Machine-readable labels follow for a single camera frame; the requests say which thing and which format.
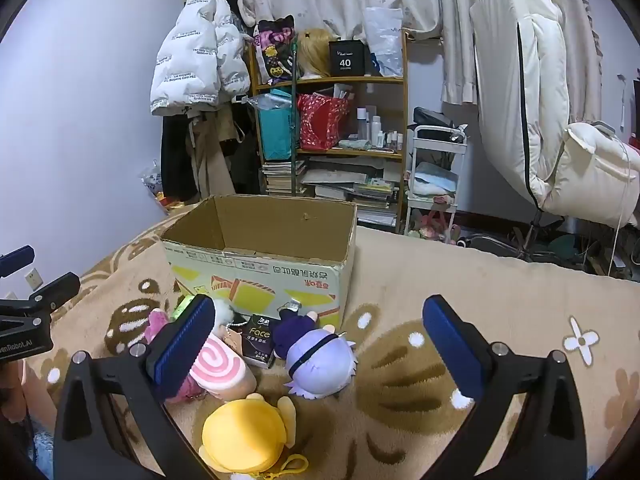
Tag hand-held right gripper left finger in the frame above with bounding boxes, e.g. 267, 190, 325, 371
54, 294, 221, 480

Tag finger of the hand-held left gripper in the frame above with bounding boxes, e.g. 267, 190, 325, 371
0, 246, 35, 278
0, 272, 81, 318

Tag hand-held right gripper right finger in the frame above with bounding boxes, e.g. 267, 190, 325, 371
422, 295, 590, 480

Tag pink plush toy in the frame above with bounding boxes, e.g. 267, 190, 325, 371
145, 309, 176, 346

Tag green tissue pack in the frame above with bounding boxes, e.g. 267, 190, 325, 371
170, 294, 201, 321

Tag pink swirl roll plush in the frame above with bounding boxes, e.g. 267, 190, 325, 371
172, 332, 257, 403

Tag yellow plush toy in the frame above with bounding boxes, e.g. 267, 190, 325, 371
199, 392, 307, 478

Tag printed cardboard box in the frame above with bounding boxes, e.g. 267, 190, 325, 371
161, 195, 358, 326

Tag purple-haired plush doll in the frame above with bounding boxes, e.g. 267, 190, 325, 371
272, 307, 358, 401

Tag person's left forearm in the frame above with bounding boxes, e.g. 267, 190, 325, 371
17, 360, 58, 436

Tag pink soft toy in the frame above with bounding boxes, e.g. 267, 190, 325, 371
415, 210, 458, 243

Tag small beige plush charm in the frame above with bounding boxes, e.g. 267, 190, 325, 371
222, 327, 246, 361

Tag white fluffy plush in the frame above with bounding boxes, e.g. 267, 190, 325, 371
214, 299, 236, 328

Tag black tissue pack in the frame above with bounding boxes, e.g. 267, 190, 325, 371
242, 314, 278, 368

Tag black metal stand legs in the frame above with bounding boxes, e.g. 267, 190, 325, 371
465, 210, 640, 281

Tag bag of colourful toys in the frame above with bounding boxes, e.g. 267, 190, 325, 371
140, 170, 176, 211

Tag blue white cloth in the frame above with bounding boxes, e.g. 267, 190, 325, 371
410, 161, 458, 196

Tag black hanging coat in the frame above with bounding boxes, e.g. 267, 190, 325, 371
220, 100, 263, 193
161, 110, 201, 206

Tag beige hanging coat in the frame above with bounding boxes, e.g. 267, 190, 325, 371
186, 105, 236, 201

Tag pile of papers and books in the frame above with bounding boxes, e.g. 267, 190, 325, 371
302, 156, 401, 226

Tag stack of books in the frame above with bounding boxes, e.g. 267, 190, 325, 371
262, 160, 307, 196

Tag white trolley cart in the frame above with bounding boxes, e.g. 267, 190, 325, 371
404, 124, 470, 241

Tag group of white cosmetic bottles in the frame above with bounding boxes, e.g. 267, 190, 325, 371
350, 105, 404, 151

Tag teal bag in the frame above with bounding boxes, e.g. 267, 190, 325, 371
256, 88, 299, 162

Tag red patterned bag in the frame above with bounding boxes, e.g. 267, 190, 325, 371
296, 92, 351, 152

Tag white puffer jacket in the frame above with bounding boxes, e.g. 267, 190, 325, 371
150, 0, 251, 117

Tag wooden shelf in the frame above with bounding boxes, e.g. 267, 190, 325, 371
247, 30, 408, 233

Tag black box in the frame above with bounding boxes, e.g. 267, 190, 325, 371
328, 39, 370, 77

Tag black purple printed bag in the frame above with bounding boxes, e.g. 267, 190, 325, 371
254, 16, 299, 86

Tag clear plastic bag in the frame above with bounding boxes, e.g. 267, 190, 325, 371
364, 6, 404, 78

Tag blonde wig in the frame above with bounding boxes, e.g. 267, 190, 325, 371
297, 27, 332, 80

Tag white cable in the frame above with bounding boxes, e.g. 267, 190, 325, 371
612, 140, 636, 266

